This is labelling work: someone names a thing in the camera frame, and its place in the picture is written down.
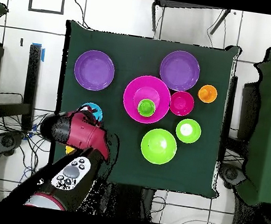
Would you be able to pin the large pink bowl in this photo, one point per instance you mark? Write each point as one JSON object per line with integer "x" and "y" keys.
{"x": 131, "y": 104}

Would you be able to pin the green cup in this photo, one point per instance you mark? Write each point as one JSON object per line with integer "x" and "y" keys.
{"x": 146, "y": 107}

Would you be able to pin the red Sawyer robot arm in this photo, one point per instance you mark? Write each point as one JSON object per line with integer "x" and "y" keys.
{"x": 80, "y": 134}

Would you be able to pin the blue bowl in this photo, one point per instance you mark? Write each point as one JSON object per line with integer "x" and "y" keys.
{"x": 98, "y": 113}

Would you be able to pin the purple bowl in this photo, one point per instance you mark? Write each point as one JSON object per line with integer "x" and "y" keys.
{"x": 180, "y": 70}
{"x": 94, "y": 70}

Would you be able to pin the yellow cup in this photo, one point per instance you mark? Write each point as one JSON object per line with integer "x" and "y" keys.
{"x": 69, "y": 150}

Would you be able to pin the black stand with blue tape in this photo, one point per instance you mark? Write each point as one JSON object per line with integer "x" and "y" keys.
{"x": 32, "y": 77}

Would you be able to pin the large green bowl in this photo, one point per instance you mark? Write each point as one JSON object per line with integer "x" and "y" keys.
{"x": 158, "y": 148}

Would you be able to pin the dark green tablecloth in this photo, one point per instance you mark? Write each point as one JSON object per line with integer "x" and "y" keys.
{"x": 143, "y": 53}

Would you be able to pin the black floor stand base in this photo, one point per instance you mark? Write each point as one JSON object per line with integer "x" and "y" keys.
{"x": 231, "y": 174}
{"x": 7, "y": 141}

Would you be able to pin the small red bowl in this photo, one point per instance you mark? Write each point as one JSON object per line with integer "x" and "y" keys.
{"x": 182, "y": 103}

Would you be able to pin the small green bowl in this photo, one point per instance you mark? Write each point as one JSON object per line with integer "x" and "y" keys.
{"x": 194, "y": 135}

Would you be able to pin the orange cup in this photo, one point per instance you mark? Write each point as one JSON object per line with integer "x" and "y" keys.
{"x": 207, "y": 93}

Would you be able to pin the black metal stool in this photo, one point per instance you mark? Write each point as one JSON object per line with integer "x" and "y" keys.
{"x": 180, "y": 5}

